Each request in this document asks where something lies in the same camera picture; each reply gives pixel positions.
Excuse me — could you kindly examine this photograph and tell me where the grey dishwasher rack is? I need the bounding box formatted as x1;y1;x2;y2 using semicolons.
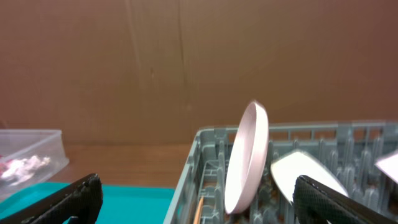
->
164;121;397;223

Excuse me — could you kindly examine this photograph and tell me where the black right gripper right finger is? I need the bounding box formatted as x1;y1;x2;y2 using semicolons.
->
293;175;396;224

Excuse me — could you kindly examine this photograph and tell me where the small white plate bowl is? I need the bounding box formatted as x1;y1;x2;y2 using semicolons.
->
375;150;398;183

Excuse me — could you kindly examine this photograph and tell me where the wooden chopstick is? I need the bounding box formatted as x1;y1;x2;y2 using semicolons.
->
193;197;204;224

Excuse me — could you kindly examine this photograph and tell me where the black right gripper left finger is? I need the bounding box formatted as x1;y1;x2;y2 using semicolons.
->
1;174;103;224

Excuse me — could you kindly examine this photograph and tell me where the clear plastic waste bin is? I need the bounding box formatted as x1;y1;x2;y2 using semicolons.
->
1;129;69;201

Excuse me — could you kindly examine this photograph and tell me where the cream bowl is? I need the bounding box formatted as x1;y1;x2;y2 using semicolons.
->
271;150;348;205

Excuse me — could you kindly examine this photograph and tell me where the teal serving tray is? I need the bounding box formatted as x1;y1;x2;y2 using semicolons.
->
1;182;174;224

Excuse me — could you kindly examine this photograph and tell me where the large white plate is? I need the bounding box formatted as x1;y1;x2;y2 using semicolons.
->
224;101;269;215

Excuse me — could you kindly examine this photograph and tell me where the red snack wrapper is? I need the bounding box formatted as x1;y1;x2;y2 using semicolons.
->
0;159;12;176

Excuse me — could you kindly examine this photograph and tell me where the foil wrapper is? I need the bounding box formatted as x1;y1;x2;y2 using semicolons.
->
1;155;51;186

